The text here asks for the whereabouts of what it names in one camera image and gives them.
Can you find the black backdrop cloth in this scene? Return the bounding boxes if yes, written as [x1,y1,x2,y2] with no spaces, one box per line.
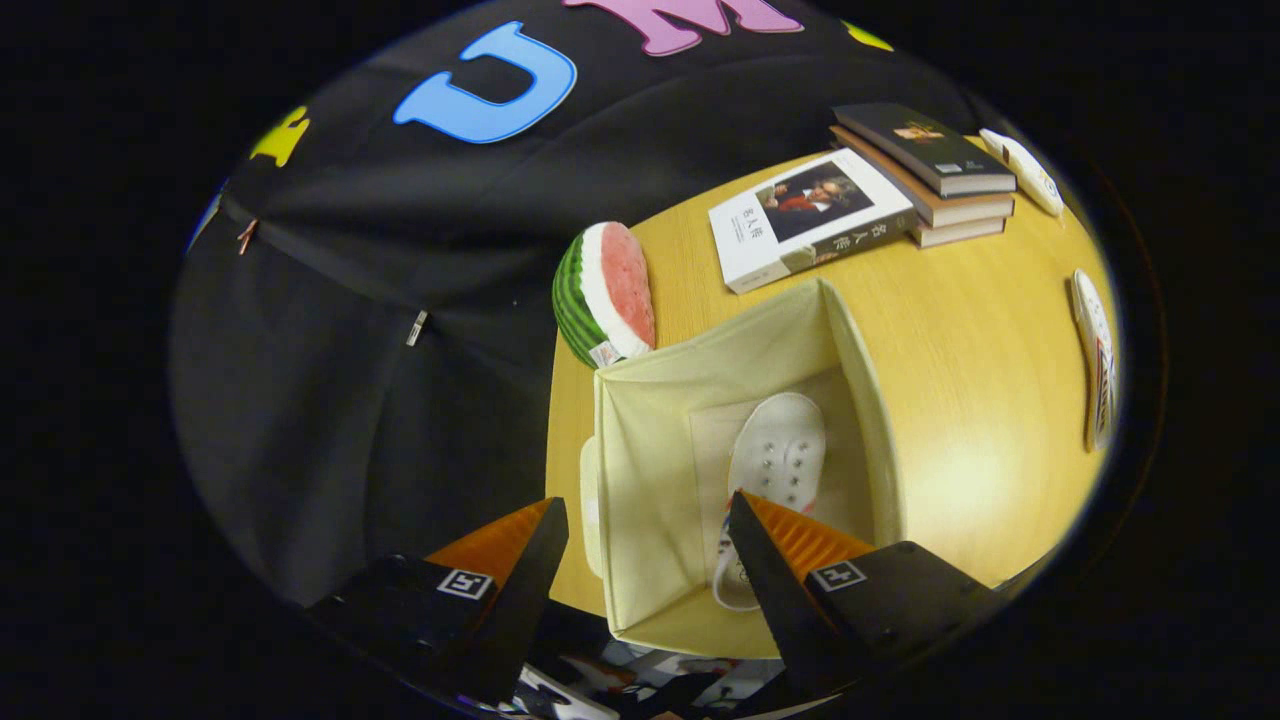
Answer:
[170,0,1001,611]

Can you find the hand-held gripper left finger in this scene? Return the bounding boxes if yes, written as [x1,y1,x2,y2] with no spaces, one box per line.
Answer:
[305,497,569,706]

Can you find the thin brown cover book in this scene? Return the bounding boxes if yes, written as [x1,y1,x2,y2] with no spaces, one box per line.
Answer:
[908,215,1007,249]

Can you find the white canvas shoe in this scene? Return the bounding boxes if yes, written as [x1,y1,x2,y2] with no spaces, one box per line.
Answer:
[1070,268,1116,453]
[712,392,827,612]

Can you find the black cover book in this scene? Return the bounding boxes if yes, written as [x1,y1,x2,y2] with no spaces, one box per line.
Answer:
[832,102,1018,197]

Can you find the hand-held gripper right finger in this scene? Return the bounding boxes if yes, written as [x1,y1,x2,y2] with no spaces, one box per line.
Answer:
[727,490,1001,701]

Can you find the beige fabric storage box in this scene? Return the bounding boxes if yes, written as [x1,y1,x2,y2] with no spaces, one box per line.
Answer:
[580,277,906,661]

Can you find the watermelon slice plush toy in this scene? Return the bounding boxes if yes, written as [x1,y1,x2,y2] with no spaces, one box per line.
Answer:
[552,221,657,369]

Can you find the white plush pouch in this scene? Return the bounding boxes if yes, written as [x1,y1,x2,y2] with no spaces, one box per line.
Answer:
[978,127,1065,218]

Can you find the thick brown cover book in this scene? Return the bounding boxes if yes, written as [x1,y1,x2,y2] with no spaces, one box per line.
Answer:
[830,125,1016,229]

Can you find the white portrait cover book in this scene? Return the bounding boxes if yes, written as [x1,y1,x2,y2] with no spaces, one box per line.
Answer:
[708,148,918,295]

